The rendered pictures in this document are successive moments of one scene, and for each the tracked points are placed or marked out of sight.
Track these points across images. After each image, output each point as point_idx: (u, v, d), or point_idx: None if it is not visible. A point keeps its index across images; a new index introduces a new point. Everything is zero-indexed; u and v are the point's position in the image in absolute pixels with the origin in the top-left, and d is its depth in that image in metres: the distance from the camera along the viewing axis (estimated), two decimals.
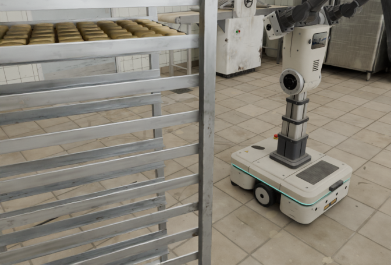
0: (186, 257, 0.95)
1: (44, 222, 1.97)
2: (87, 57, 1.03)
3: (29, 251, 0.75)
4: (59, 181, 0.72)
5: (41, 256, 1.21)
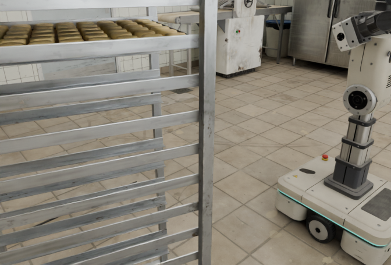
0: (186, 257, 0.95)
1: (44, 222, 1.97)
2: (87, 57, 1.03)
3: (29, 251, 0.75)
4: (59, 181, 0.72)
5: (41, 256, 1.21)
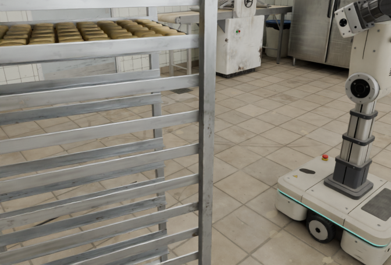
0: (186, 257, 0.95)
1: (44, 222, 1.97)
2: (87, 57, 1.03)
3: (29, 251, 0.75)
4: (59, 181, 0.72)
5: (41, 256, 1.21)
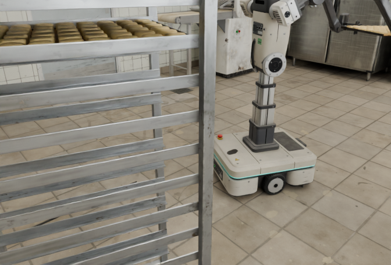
0: (186, 257, 0.95)
1: (44, 222, 1.97)
2: (87, 57, 1.03)
3: (29, 251, 0.75)
4: (59, 181, 0.72)
5: (41, 256, 1.21)
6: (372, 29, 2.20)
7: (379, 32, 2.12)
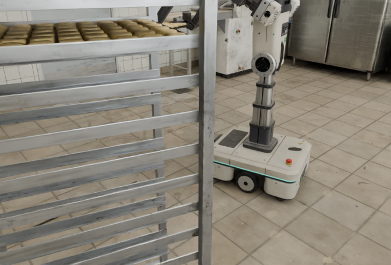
0: (186, 257, 0.95)
1: (44, 222, 1.97)
2: (87, 57, 1.03)
3: (29, 251, 0.75)
4: (59, 181, 0.72)
5: (41, 256, 1.21)
6: (173, 24, 2.42)
7: (182, 24, 2.48)
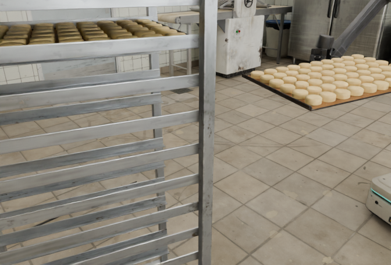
0: (186, 257, 0.95)
1: (44, 222, 1.97)
2: (87, 57, 1.03)
3: (29, 251, 0.75)
4: (59, 181, 0.72)
5: (41, 256, 1.21)
6: (377, 61, 1.33)
7: (363, 57, 1.42)
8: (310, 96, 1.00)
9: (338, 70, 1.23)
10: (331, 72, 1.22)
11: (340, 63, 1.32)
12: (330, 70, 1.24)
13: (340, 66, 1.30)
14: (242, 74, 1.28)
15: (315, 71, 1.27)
